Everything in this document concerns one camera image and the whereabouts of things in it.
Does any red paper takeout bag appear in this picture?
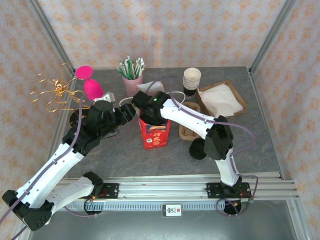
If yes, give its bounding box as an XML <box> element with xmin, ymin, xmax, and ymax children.
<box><xmin>118</xmin><ymin>81</ymin><xmax>187</xmax><ymax>150</ymax></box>

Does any brown pulp cup carrier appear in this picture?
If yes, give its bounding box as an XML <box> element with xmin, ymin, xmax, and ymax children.
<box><xmin>178</xmin><ymin>101</ymin><xmax>202</xmax><ymax>141</ymax></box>

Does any stack of paper cups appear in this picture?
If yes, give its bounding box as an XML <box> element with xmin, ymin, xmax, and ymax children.
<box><xmin>182</xmin><ymin>67</ymin><xmax>202</xmax><ymax>99</ymax></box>

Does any stack of black cup lids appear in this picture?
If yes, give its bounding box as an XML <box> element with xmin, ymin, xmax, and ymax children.
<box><xmin>188</xmin><ymin>138</ymin><xmax>208</xmax><ymax>160</ymax></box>

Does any pink straw holder cup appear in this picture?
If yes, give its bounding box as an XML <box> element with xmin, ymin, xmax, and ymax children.
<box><xmin>121</xmin><ymin>73</ymin><xmax>145</xmax><ymax>97</ymax></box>

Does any pink plastic goblet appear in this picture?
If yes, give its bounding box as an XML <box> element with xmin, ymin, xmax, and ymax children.
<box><xmin>75</xmin><ymin>65</ymin><xmax>104</xmax><ymax>101</ymax></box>

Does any stack of white napkins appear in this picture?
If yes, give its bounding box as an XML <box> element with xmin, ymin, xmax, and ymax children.
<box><xmin>198</xmin><ymin>83</ymin><xmax>245</xmax><ymax>118</ymax></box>

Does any brown cardboard tray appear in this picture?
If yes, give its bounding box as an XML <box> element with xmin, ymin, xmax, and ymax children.
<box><xmin>195</xmin><ymin>79</ymin><xmax>248</xmax><ymax>123</ymax></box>

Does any white number label card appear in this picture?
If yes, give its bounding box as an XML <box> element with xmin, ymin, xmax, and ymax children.
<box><xmin>161</xmin><ymin>203</ymin><xmax>183</xmax><ymax>218</ymax></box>

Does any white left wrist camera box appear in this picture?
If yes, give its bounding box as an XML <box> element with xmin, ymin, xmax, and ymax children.
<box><xmin>93</xmin><ymin>91</ymin><xmax>116</xmax><ymax>103</ymax></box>

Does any gold wire ornament stand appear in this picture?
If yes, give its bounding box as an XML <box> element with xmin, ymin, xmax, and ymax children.
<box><xmin>27</xmin><ymin>62</ymin><xmax>87</xmax><ymax>112</ymax></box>

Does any aluminium mounting rail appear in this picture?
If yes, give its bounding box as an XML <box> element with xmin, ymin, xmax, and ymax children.
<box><xmin>49</xmin><ymin>171</ymin><xmax>300</xmax><ymax>201</ymax></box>

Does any grey slotted cable duct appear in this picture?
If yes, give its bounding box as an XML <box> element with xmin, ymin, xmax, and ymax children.
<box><xmin>64</xmin><ymin>201</ymin><xmax>226</xmax><ymax>212</ymax></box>

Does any aluminium frame post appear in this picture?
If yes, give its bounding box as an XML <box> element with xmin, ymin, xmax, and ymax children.
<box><xmin>26</xmin><ymin>0</ymin><xmax>77</xmax><ymax>76</ymax></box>
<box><xmin>249</xmin><ymin>0</ymin><xmax>299</xmax><ymax>75</ymax></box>

